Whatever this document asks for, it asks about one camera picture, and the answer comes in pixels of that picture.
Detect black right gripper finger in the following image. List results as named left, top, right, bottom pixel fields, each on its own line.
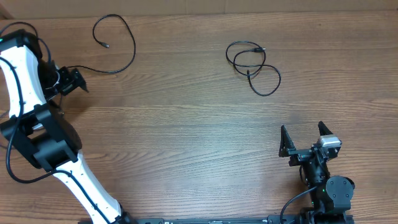
left=318, top=121, right=333, bottom=136
left=279, top=125, right=295, bottom=157

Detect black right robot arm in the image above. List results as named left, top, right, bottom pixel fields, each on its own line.
left=279, top=121, right=355, bottom=223

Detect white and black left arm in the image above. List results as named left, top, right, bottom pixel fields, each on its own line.
left=1, top=29, right=135, bottom=223

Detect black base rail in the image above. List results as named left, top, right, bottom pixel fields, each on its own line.
left=77, top=214, right=355, bottom=224

